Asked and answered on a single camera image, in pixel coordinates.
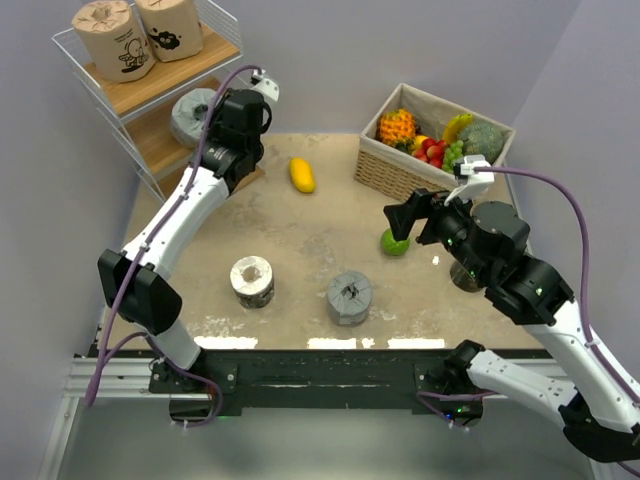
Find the white paper towel roll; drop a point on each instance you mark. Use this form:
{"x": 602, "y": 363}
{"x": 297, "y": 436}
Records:
{"x": 462, "y": 279}

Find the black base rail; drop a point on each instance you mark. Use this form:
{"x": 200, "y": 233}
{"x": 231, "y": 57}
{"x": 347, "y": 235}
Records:
{"x": 313, "y": 379}

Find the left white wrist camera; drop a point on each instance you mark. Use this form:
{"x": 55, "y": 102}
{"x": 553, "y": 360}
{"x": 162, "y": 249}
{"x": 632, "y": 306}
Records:
{"x": 265, "y": 85}

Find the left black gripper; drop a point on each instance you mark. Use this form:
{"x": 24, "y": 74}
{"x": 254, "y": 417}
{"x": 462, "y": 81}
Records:
{"x": 217, "y": 116}

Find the brown roll with black print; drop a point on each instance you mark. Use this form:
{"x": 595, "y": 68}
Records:
{"x": 173, "y": 27}

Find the aluminium frame rail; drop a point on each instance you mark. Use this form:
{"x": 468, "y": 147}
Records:
{"x": 126, "y": 374}

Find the woven fruit basket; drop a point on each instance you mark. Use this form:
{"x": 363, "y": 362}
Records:
{"x": 395, "y": 173}

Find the yellow mango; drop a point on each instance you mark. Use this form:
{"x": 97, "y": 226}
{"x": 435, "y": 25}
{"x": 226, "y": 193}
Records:
{"x": 302, "y": 176}

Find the white wire wooden shelf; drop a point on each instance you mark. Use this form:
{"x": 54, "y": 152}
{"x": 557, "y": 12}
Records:
{"x": 139, "y": 112}

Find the yellow banana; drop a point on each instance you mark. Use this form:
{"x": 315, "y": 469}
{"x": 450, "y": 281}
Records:
{"x": 455, "y": 125}

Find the white and grey towel roll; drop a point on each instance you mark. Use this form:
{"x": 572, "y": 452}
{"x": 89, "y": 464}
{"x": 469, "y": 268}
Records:
{"x": 252, "y": 280}

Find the green melon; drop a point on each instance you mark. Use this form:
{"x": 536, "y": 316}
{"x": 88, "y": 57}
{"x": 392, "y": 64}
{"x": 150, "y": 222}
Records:
{"x": 482, "y": 138}

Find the green grapes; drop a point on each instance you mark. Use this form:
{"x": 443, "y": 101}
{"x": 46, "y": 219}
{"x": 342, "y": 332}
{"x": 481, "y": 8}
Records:
{"x": 452, "y": 154}

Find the brown paper towel roll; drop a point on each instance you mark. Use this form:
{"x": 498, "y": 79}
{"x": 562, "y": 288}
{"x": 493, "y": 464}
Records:
{"x": 114, "y": 39}

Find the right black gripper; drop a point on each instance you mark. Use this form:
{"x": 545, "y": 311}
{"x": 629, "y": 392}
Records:
{"x": 423, "y": 204}

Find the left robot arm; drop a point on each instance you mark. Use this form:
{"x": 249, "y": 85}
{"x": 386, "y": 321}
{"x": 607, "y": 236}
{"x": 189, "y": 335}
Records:
{"x": 135, "y": 280}

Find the green bumpy citrus fruit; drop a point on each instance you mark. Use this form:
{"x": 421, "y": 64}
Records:
{"x": 392, "y": 247}

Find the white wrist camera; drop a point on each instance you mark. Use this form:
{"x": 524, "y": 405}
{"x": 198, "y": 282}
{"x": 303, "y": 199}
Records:
{"x": 265, "y": 85}
{"x": 472, "y": 182}

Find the dark grey towel roll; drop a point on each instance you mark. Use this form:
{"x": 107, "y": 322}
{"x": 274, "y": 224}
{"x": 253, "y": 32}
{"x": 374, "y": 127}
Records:
{"x": 349, "y": 298}

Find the red apples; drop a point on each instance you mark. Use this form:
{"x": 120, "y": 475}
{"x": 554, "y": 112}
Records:
{"x": 429, "y": 151}

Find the pineapple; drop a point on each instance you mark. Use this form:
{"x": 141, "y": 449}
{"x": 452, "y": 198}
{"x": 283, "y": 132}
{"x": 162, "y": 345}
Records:
{"x": 396, "y": 127}

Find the grey paper towel roll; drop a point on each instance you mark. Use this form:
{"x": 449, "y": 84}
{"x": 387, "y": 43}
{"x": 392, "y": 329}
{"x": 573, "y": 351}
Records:
{"x": 188, "y": 115}

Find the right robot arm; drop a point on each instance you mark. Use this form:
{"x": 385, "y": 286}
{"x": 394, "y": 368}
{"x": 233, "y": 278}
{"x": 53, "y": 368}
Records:
{"x": 597, "y": 406}

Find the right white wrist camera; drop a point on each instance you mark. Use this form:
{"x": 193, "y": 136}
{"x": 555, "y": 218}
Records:
{"x": 472, "y": 182}

